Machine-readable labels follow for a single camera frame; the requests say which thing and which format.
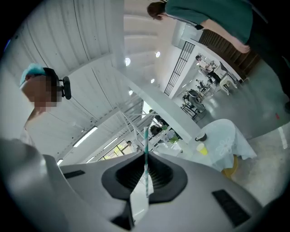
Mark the black mug with cream inside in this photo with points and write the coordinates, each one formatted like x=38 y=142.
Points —
x=201 y=136

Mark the black metal railing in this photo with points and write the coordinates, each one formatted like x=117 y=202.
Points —
x=179 y=68

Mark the white metal rack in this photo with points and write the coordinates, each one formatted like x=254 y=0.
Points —
x=136 y=117

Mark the black head camera mount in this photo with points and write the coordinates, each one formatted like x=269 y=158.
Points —
x=66 y=88

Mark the teal cap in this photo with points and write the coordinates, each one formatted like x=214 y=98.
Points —
x=31 y=70

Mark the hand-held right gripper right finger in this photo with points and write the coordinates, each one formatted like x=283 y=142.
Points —
x=194 y=204

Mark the grey office chair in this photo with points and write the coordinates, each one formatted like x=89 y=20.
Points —
x=192 y=98

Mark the person's white shirt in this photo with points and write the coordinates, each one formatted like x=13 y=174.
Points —
x=27 y=137

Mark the long ceiling lamp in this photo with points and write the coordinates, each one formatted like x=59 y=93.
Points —
x=85 y=136

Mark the blue hydrangea bouquet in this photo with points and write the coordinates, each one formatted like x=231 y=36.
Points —
x=171 y=135

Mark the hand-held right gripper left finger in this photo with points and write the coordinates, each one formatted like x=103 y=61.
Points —
x=90 y=199

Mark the person's head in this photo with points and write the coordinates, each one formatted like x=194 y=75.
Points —
x=39 y=95

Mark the yellow cup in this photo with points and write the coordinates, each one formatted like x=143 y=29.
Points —
x=202 y=149

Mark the round glass table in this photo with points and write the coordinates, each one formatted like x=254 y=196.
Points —
x=224 y=140

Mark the yellow table base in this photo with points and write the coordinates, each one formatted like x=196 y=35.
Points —
x=231 y=168

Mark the white desk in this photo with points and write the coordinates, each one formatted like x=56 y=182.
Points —
x=227 y=79

